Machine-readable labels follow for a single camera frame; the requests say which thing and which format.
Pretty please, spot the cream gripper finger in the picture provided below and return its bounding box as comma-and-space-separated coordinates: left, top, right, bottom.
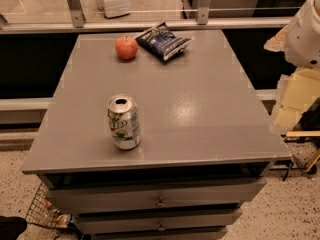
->
271, 67, 320, 133
264, 26, 288, 52

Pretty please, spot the green silver 7up can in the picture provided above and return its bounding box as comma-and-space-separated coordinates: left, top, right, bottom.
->
107, 94, 140, 150

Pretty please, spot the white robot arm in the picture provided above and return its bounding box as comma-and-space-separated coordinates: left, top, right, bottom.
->
264, 0, 320, 134

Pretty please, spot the blue chip bag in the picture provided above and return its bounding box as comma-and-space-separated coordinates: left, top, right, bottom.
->
135, 22, 191, 61

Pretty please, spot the grey drawer cabinet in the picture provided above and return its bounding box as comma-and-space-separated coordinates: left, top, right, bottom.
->
23, 30, 290, 240

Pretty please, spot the red apple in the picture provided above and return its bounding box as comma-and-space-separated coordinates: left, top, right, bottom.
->
115, 36, 138, 60

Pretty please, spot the top drawer knob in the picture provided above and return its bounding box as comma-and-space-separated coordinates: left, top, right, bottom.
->
156, 198, 166, 208

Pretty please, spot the drawer knob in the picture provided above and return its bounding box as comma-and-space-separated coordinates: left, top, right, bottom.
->
157, 223, 166, 232
156, 198, 166, 208

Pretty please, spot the black object on floor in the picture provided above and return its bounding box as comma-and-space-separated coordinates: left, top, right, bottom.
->
0, 216, 27, 240

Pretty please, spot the yellow wooden frame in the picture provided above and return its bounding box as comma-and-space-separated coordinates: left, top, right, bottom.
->
285, 130, 320, 175

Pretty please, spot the metal railing frame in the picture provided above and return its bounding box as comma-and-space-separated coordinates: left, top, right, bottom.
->
0, 0, 305, 34

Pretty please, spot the wire basket on floor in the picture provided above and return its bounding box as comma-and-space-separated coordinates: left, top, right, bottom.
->
25, 183, 72, 229

